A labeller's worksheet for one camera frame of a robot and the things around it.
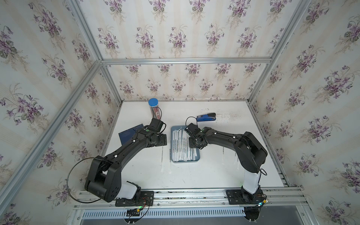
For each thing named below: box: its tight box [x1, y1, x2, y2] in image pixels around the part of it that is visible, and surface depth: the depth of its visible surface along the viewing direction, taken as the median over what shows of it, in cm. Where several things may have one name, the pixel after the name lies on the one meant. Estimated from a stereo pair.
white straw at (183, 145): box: [181, 129, 187, 162], surface depth 92 cm
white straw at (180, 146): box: [178, 129, 183, 162], surface depth 93 cm
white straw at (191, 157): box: [188, 147, 194, 161], surface depth 90 cm
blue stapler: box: [196, 112, 217, 122], surface depth 108 cm
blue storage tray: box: [170, 125, 201, 164], surface depth 92 cm
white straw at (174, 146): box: [172, 130, 177, 162], surface depth 94 cm
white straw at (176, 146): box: [174, 130, 180, 162], surface depth 95 cm
